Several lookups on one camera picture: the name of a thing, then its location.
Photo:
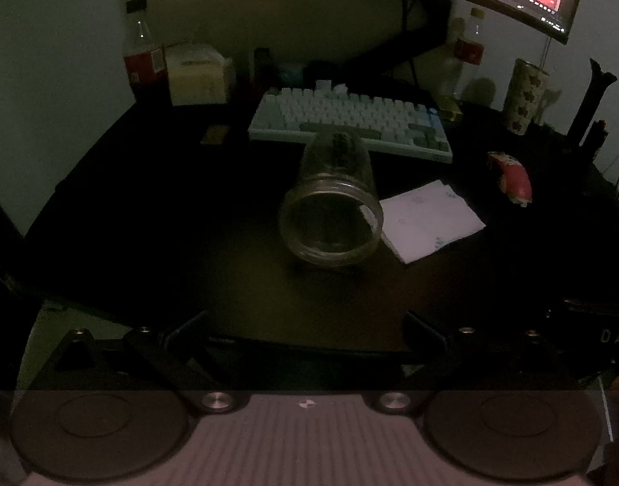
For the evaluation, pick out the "small gold box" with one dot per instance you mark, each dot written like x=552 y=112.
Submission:
x=451 y=113

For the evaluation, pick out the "clear plastic bottle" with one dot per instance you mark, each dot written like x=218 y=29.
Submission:
x=450 y=66

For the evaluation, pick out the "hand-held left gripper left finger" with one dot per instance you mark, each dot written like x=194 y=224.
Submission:
x=185 y=333

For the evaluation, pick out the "black upright holder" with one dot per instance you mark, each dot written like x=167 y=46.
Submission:
x=592 y=96

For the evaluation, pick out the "red computer mouse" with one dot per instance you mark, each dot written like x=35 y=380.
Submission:
x=514 y=177

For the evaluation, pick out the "clear bottle with red label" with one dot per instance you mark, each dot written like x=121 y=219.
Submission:
x=470 y=50

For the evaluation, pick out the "beige tissue box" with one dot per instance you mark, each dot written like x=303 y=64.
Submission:
x=198 y=73

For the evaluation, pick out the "clear glass jar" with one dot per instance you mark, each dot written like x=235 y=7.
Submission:
x=334 y=202

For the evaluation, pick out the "white mechanical keyboard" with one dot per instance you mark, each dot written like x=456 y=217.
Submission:
x=350 y=116

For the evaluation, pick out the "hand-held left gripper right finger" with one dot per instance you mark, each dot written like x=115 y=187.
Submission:
x=421 y=331

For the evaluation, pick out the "patterned tumbler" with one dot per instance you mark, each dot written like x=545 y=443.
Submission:
x=524 y=96

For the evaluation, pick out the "white paper napkin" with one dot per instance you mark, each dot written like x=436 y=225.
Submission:
x=430 y=217

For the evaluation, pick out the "cola bottle with black cap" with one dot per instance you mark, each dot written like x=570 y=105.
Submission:
x=145 y=68

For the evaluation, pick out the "small blue container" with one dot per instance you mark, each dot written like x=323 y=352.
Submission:
x=291 y=75

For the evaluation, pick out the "black monitor stand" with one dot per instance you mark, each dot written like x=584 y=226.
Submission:
x=408 y=35

